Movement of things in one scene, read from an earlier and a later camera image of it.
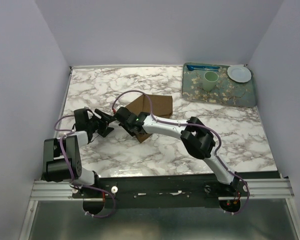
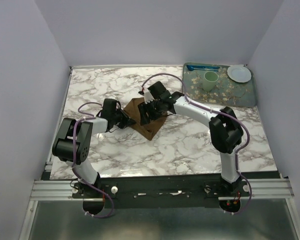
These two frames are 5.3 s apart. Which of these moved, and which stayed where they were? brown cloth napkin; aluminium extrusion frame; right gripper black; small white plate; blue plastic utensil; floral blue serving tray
Moved: brown cloth napkin; right gripper black
Stayed: small white plate; floral blue serving tray; aluminium extrusion frame; blue plastic utensil
